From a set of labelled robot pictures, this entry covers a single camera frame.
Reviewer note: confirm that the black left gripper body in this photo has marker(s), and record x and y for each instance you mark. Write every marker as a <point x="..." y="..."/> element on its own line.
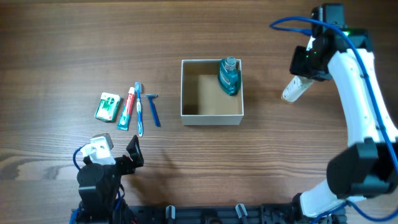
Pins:
<point x="127" y="160"/>

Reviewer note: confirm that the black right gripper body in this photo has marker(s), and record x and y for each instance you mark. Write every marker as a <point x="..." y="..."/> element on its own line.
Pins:
<point x="300" y="62"/>

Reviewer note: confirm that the red green toothpaste tube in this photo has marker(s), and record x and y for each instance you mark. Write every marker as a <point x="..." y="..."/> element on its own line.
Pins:
<point x="126" y="113"/>

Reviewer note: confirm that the white patterned lotion tube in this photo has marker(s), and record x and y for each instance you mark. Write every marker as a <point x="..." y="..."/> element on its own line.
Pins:
<point x="297" y="86"/>

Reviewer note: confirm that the blue disposable razor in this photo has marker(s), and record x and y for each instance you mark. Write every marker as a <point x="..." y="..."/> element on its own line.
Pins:
<point x="150" y="97"/>

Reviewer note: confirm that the green white soap box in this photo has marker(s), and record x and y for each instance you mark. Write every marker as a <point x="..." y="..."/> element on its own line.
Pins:
<point x="108" y="107"/>

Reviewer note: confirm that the blue white toothbrush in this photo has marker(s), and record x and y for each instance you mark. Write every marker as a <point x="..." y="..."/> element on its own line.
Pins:
<point x="138" y="88"/>

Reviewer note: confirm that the blue mouthwash bottle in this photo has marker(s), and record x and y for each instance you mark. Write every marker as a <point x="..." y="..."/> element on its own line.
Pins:
<point x="229" y="77"/>

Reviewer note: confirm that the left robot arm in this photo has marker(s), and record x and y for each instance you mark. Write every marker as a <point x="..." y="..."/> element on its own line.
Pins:
<point x="100" y="188"/>

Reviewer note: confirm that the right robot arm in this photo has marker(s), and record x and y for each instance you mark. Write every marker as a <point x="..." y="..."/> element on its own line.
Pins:
<point x="368" y="167"/>

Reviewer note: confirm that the white cardboard box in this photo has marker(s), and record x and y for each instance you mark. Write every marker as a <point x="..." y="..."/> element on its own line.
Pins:
<point x="202" y="101"/>

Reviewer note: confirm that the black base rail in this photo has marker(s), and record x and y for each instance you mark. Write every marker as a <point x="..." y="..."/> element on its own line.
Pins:
<point x="261" y="214"/>

